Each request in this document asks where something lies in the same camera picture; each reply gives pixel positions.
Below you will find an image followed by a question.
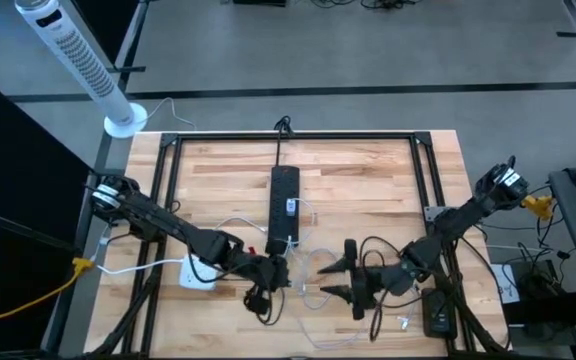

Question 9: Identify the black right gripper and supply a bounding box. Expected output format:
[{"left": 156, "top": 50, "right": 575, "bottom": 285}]
[{"left": 316, "top": 238, "right": 417, "bottom": 321}]

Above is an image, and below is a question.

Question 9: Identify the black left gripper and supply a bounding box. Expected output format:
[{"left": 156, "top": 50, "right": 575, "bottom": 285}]
[{"left": 230, "top": 249, "right": 293, "bottom": 317}]

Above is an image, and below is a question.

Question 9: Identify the long black power strip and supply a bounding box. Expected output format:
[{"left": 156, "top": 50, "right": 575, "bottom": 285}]
[{"left": 265, "top": 165, "right": 302, "bottom": 256}]

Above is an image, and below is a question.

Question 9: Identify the white cube outlet hub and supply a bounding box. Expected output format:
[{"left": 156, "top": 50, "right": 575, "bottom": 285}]
[{"left": 177, "top": 253, "right": 219, "bottom": 292}]

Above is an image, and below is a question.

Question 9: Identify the lavender braided USB cable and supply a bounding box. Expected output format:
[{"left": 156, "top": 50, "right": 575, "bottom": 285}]
[{"left": 295, "top": 294, "right": 420, "bottom": 351}]

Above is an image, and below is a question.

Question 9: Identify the small black power strip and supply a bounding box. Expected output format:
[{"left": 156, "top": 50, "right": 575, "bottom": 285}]
[{"left": 420, "top": 287, "right": 459, "bottom": 340}]

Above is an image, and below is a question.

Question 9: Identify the white paper sheet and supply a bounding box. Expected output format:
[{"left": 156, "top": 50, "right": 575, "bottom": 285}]
[{"left": 491, "top": 263, "right": 521, "bottom": 305}]

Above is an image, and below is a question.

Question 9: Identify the black floor equipment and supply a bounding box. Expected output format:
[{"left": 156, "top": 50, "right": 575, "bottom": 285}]
[{"left": 502, "top": 259, "right": 576, "bottom": 341}]

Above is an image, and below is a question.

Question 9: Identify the yellow plug connector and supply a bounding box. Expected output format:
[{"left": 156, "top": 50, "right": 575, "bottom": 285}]
[{"left": 518, "top": 194, "right": 555, "bottom": 222}]

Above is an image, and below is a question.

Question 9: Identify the black curtain partition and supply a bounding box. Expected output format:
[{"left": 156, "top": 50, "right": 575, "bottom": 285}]
[{"left": 0, "top": 66, "right": 97, "bottom": 354}]

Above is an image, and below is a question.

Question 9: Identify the white tower fan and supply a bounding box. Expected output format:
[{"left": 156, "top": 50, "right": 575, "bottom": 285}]
[{"left": 15, "top": 0, "right": 150, "bottom": 140}]

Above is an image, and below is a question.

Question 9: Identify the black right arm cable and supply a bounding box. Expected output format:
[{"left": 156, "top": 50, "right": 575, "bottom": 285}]
[{"left": 357, "top": 235, "right": 405, "bottom": 281}]

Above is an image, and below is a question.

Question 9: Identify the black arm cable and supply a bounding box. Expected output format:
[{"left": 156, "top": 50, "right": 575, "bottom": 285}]
[
  {"left": 185, "top": 229, "right": 249, "bottom": 285},
  {"left": 357, "top": 235, "right": 405, "bottom": 281}
]

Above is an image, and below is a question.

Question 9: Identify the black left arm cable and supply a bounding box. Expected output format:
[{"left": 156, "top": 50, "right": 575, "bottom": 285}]
[{"left": 185, "top": 229, "right": 249, "bottom": 285}]

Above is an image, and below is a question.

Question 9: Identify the white hub power cord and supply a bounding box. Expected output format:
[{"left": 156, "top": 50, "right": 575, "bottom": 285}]
[{"left": 96, "top": 257, "right": 185, "bottom": 276}]

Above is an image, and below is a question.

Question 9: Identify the black power strip cord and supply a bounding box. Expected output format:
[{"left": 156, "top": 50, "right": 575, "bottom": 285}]
[{"left": 272, "top": 115, "right": 295, "bottom": 169}]

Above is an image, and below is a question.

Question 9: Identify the black cable bundle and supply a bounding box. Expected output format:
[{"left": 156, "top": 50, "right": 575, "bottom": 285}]
[
  {"left": 87, "top": 249, "right": 167, "bottom": 359},
  {"left": 430, "top": 234, "right": 512, "bottom": 359}
]

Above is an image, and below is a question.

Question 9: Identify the white fan power cord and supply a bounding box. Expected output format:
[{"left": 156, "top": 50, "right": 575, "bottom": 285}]
[{"left": 145, "top": 96, "right": 198, "bottom": 132}]

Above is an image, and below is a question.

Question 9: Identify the yellow extension cable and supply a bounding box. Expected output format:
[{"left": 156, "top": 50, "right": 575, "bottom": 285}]
[{"left": 0, "top": 256, "right": 95, "bottom": 325}]

